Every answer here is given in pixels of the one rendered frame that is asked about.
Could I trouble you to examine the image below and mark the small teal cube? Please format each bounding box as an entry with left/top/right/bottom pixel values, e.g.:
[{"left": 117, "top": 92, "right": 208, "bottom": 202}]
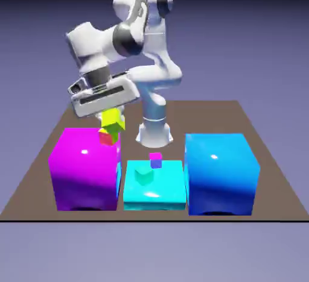
[{"left": 134, "top": 166, "right": 155, "bottom": 187}]

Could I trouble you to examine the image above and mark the large cyan box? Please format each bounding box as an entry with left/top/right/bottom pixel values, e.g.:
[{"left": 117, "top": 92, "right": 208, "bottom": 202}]
[{"left": 123, "top": 160, "right": 188, "bottom": 212}]

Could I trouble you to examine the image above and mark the small yellow cube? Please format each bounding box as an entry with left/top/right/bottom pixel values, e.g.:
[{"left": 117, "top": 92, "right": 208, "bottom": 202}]
[{"left": 100, "top": 107, "right": 126, "bottom": 143}]

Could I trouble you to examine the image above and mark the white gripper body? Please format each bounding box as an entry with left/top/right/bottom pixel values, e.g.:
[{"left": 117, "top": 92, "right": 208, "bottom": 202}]
[{"left": 69, "top": 81, "right": 141, "bottom": 119}]

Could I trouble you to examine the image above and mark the large blue box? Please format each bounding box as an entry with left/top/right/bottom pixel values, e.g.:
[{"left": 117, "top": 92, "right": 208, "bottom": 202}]
[{"left": 184, "top": 133, "right": 261, "bottom": 216}]

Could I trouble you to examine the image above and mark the small red cube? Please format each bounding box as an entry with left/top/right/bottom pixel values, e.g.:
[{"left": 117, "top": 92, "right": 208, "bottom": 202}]
[{"left": 98, "top": 128, "right": 116, "bottom": 147}]

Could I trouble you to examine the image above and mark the large magenta box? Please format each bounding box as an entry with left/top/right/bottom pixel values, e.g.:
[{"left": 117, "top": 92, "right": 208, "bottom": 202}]
[{"left": 47, "top": 127, "right": 122, "bottom": 212}]

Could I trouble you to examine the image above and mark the small purple cube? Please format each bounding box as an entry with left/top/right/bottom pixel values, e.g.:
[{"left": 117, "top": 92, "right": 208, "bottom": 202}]
[{"left": 149, "top": 152, "right": 163, "bottom": 169}]

